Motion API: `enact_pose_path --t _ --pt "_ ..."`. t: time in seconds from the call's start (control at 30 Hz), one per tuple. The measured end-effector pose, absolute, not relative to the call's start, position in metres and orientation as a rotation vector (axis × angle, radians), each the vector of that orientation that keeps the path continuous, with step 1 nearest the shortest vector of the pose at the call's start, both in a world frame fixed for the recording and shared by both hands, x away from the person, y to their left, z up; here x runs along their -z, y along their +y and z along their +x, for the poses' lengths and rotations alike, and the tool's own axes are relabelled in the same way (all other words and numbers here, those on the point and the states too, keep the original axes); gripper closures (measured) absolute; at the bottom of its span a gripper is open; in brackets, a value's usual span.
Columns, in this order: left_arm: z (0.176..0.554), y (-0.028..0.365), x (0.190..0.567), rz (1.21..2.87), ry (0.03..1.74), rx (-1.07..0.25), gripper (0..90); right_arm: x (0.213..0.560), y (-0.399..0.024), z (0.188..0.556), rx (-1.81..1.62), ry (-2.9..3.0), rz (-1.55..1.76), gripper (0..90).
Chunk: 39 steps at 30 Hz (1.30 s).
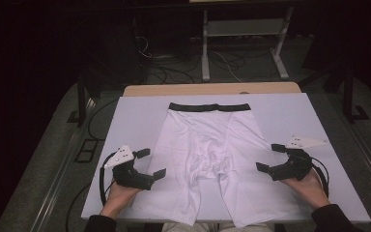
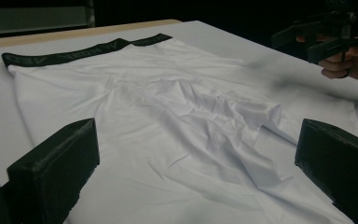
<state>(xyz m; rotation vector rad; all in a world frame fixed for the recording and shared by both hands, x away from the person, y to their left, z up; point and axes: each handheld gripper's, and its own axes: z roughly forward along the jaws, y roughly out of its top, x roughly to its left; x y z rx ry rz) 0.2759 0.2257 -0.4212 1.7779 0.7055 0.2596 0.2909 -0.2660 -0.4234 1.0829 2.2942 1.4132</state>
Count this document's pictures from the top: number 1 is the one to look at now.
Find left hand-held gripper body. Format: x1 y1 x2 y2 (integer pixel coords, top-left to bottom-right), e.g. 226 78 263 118
103 144 156 191

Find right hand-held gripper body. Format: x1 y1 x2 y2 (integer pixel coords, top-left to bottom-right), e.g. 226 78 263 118
268 135 330 182

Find white shorts with black waistband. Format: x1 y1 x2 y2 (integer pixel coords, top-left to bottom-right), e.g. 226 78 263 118
131 101 299 229

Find person's left hand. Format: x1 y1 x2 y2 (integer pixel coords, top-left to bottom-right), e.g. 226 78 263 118
100 179 143 220

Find person's right hand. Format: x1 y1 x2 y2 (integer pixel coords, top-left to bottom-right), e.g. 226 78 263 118
279 167 331 211

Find white board table cover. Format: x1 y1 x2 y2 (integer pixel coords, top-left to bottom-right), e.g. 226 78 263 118
80 93 371 224

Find person's legs in beige trousers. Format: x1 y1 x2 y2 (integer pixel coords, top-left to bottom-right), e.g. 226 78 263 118
160 221 276 232

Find black metal stand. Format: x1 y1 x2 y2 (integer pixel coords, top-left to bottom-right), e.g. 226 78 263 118
341 63 371 125
66 74 94 128

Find wooden table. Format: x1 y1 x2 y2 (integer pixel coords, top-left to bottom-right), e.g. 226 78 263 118
123 81 302 98

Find right hand-held gripper black cable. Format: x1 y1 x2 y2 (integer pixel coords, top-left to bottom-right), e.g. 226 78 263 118
309 156 330 198

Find black floor outlet frame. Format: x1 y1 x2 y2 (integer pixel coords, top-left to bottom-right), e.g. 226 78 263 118
73 138 100 164

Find black floor cable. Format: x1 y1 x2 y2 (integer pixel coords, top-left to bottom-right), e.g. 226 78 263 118
87 98 121 141
65 182 93 232

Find tangle of black floor cables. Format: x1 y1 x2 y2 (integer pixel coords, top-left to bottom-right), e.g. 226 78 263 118
134 35 249 85

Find white floor cable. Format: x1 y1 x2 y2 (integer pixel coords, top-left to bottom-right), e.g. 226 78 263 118
210 49 243 83

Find white metal desk frame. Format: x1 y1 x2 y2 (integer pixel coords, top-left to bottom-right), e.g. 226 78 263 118
201 6 295 82

